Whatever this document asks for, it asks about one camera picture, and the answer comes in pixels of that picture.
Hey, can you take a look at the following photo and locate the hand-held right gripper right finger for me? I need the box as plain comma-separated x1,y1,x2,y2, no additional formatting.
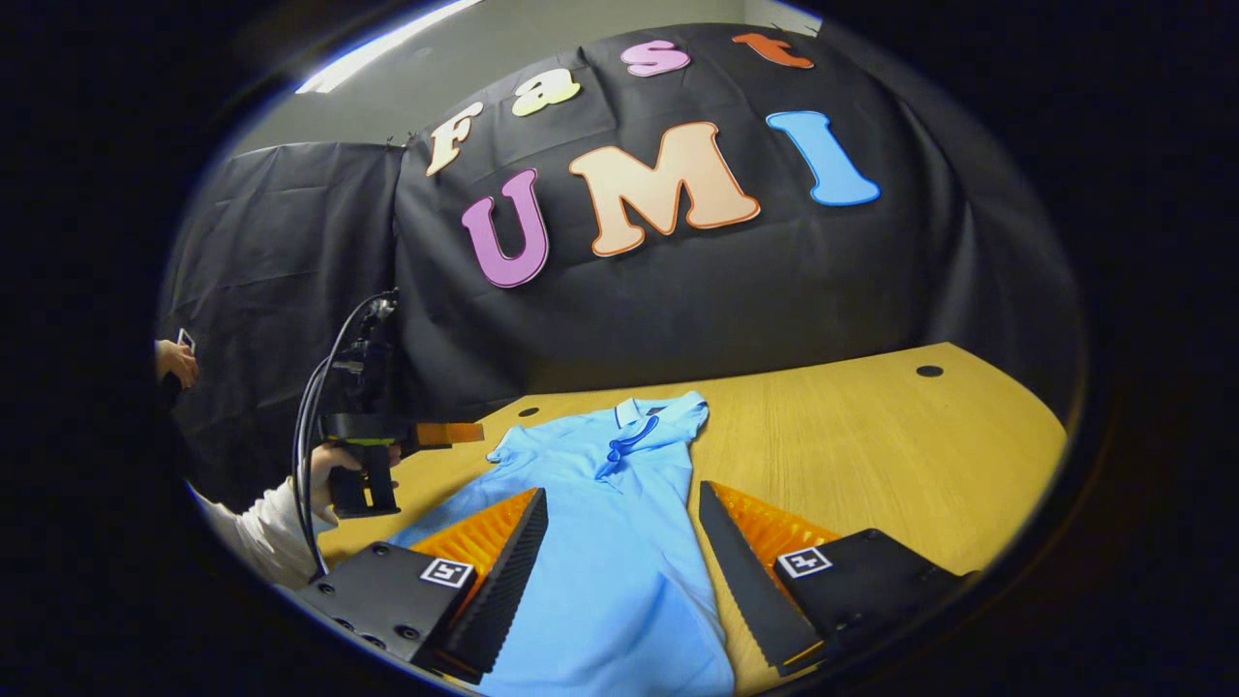
699,480,979,679

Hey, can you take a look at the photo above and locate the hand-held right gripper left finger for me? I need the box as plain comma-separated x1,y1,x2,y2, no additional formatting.
290,487,549,685

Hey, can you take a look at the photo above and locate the light blue T-shirt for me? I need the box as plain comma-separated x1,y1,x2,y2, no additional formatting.
387,390,737,697

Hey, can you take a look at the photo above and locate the black backdrop cloth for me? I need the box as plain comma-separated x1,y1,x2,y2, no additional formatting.
155,21,1085,514

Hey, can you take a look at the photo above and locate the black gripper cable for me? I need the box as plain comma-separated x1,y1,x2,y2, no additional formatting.
292,290,400,582

